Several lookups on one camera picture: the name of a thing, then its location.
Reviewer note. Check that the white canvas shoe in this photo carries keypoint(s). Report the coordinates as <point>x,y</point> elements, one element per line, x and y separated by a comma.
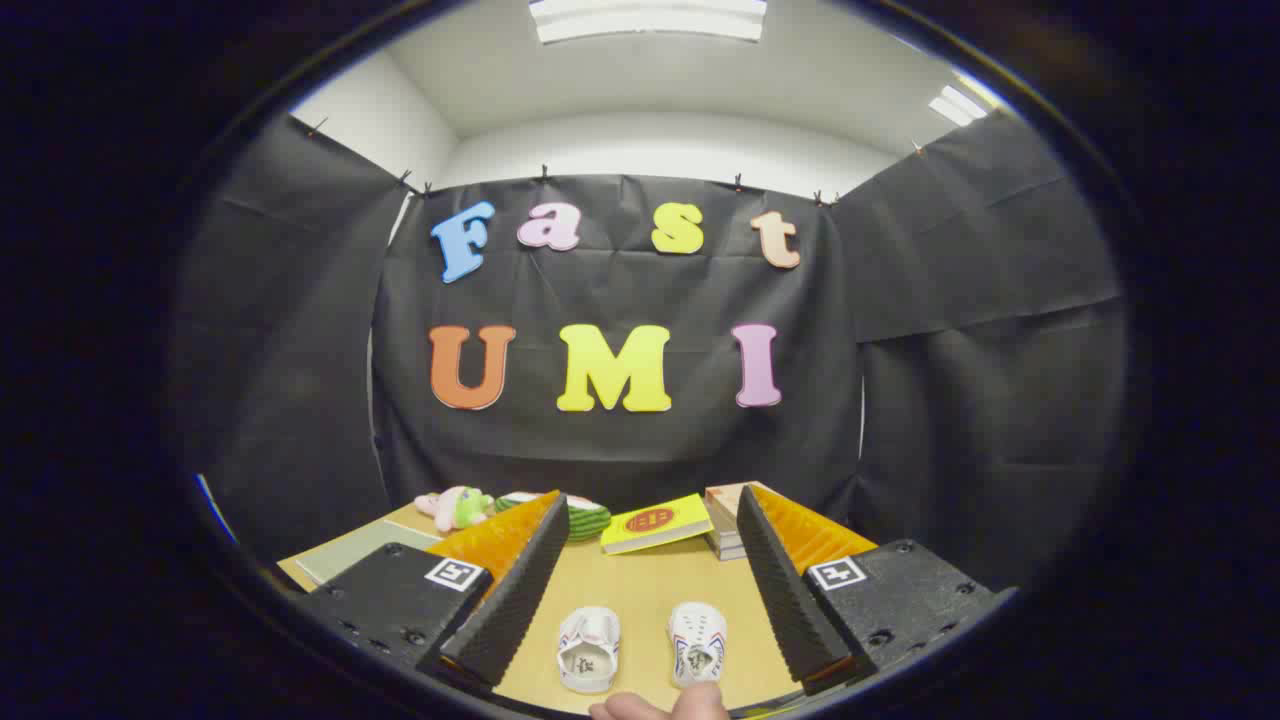
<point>590,640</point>
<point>697,630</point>

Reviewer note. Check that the beige fabric storage box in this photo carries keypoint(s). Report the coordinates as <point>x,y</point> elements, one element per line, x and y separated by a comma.
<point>360,550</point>

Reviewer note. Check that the black backdrop cloth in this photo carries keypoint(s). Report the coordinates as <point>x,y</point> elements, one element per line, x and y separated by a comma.
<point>620,450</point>

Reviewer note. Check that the white cover book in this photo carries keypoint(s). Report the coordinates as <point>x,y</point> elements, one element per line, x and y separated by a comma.
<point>725,540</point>

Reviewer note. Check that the pink and green plush toy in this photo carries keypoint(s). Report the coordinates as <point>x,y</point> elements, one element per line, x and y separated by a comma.
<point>455,508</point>

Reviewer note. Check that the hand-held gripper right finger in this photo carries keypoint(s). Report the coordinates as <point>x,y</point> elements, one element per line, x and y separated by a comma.
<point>785,600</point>

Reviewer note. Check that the large ceiling light panel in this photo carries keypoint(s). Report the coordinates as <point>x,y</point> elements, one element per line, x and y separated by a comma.
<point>650,18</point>

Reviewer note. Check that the grey blue cover book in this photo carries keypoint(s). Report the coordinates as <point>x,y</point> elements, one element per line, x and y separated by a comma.
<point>730,553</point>

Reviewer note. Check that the watermelon slice plush toy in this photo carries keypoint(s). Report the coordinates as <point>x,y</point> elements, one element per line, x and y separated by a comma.
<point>588,520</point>

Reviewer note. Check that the yellow book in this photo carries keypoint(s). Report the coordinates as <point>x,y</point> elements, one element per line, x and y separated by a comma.
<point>655,522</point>

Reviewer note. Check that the tan cover book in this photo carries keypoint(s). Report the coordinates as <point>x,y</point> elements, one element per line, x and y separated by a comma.
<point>722,505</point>

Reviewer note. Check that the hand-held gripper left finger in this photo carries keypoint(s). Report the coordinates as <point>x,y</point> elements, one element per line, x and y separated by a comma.
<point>515,610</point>

